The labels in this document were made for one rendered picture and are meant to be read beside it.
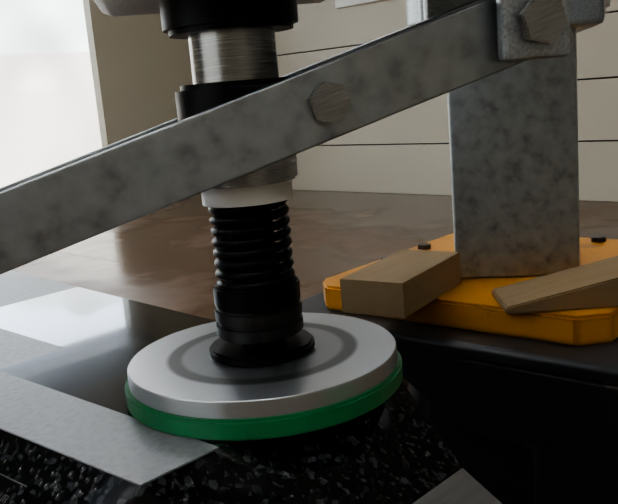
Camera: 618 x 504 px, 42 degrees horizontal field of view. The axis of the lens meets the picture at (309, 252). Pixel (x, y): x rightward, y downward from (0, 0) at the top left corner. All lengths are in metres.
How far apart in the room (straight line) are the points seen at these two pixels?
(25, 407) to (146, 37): 8.79
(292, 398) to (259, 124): 0.19
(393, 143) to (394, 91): 7.53
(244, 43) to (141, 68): 8.73
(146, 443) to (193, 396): 0.04
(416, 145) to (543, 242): 6.67
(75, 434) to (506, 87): 0.86
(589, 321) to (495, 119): 0.35
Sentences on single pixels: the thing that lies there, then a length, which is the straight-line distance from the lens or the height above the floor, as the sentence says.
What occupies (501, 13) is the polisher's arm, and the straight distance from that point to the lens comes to 0.58.
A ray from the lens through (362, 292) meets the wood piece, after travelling 1.12.
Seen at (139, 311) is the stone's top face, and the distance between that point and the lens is 0.92.
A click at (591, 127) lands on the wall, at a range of 7.01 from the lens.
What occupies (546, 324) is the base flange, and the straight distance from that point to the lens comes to 1.11.
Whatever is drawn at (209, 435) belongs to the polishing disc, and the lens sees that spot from 0.56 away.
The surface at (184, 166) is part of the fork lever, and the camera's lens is 0.55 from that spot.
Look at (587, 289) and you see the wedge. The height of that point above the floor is 0.81.
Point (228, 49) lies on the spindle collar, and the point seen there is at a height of 1.13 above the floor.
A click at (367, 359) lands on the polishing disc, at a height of 0.89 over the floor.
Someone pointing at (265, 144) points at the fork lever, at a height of 1.06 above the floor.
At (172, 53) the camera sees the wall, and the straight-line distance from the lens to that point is 9.58.
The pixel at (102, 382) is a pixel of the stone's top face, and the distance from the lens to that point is 0.71.
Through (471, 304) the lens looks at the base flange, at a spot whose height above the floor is 0.78.
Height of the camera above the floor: 1.09
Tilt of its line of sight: 11 degrees down
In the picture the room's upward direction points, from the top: 5 degrees counter-clockwise
